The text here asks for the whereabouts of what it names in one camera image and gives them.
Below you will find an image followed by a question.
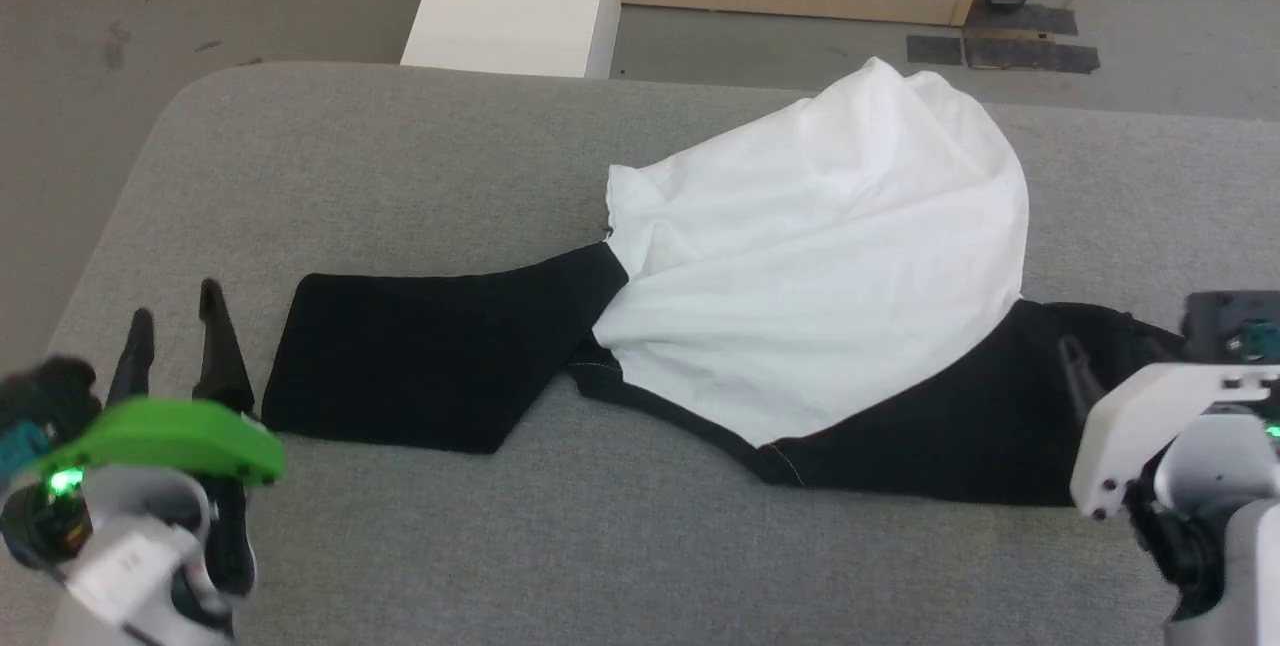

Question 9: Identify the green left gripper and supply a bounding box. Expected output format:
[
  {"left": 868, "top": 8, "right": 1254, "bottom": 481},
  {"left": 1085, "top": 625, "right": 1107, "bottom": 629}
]
[{"left": 35, "top": 278, "right": 286, "bottom": 487}]

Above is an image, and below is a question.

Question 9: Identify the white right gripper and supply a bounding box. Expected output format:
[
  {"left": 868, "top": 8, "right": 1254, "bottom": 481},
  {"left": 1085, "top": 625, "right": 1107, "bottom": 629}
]
[{"left": 1058, "top": 336, "right": 1280, "bottom": 523}]

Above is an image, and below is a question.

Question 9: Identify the white and black shirt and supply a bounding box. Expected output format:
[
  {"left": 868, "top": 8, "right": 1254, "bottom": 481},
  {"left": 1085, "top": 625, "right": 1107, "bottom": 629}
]
[{"left": 260, "top": 56, "right": 1193, "bottom": 509}]

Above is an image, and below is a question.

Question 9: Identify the white rectangular box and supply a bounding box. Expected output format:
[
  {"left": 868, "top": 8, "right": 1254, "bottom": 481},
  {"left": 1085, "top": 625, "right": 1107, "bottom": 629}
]
[{"left": 400, "top": 0, "right": 622, "bottom": 80}]

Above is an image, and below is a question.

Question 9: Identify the left arm teal plug cable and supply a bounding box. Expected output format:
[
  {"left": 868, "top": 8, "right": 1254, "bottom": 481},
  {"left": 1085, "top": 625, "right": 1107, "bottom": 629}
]
[{"left": 0, "top": 421, "right": 53, "bottom": 479}]

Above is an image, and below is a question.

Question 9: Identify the arm teal plug cable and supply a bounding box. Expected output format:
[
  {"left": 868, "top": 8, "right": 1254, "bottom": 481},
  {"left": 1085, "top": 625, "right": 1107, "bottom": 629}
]
[
  {"left": 0, "top": 421, "right": 53, "bottom": 479},
  {"left": 1230, "top": 321, "right": 1280, "bottom": 359}
]

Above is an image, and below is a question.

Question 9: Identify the right arm teal plug cable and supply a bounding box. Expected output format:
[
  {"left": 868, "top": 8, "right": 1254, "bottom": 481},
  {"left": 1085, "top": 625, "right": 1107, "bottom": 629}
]
[{"left": 1230, "top": 321, "right": 1280, "bottom": 359}]

